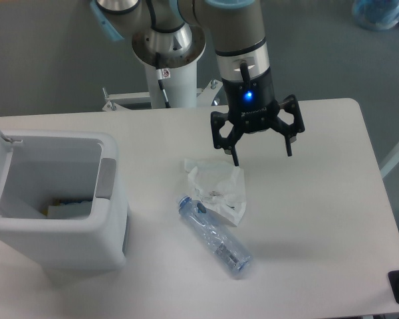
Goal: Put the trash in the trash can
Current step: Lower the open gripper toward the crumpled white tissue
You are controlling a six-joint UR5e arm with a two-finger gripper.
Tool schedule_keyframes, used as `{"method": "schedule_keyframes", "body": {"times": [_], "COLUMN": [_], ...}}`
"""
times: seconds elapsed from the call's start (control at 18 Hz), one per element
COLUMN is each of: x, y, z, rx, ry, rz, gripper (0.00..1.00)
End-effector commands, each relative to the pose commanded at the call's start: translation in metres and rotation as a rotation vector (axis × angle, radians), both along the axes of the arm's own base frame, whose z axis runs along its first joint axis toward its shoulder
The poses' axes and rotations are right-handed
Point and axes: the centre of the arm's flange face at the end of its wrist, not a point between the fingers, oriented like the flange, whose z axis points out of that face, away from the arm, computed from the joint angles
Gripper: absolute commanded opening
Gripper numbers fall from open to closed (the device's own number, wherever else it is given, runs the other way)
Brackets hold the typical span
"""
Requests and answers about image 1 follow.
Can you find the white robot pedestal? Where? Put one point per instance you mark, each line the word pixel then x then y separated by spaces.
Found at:
pixel 173 83

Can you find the white pedestal base frame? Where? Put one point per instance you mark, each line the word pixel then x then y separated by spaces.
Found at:
pixel 207 96

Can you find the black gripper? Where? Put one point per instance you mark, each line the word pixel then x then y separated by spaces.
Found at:
pixel 249 99

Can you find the clear plastic water bottle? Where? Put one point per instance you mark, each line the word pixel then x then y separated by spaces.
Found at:
pixel 226 248

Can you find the white trash can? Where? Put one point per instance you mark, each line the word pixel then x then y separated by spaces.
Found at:
pixel 51 166

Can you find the blue plastic bag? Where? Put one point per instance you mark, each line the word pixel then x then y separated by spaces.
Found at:
pixel 376 15

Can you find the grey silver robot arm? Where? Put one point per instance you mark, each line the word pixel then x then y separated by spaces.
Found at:
pixel 237 32

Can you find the yellow blue trash in bin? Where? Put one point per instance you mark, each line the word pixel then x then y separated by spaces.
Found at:
pixel 69 209

